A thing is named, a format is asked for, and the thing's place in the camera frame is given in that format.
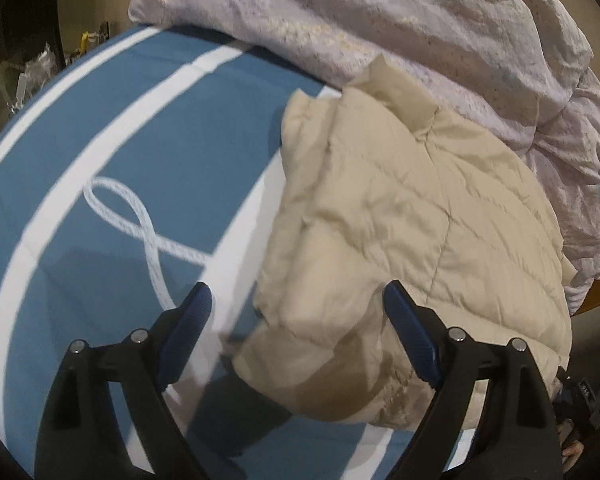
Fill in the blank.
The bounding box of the lavender floral duvet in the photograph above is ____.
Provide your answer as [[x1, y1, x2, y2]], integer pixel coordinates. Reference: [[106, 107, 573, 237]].
[[127, 0, 600, 317]]

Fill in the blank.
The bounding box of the beige puffer jacket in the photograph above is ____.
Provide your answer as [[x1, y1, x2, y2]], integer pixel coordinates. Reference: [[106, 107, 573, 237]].
[[224, 54, 575, 432]]

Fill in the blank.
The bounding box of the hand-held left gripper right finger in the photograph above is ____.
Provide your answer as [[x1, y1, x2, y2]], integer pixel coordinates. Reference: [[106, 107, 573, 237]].
[[384, 280, 563, 480]]

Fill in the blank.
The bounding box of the blue white striped bed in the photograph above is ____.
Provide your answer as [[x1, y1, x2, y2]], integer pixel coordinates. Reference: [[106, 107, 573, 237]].
[[0, 25, 481, 480]]

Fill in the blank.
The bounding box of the person's right hand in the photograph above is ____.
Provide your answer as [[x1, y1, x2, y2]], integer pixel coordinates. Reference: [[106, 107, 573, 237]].
[[561, 422, 584, 470]]

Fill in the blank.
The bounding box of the cluttered low cabinet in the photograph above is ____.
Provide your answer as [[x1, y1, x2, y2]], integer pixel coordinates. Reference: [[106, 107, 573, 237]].
[[0, 20, 112, 133]]

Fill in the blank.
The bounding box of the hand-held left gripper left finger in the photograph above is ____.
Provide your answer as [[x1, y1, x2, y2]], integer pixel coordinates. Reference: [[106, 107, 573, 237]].
[[35, 282, 212, 480]]

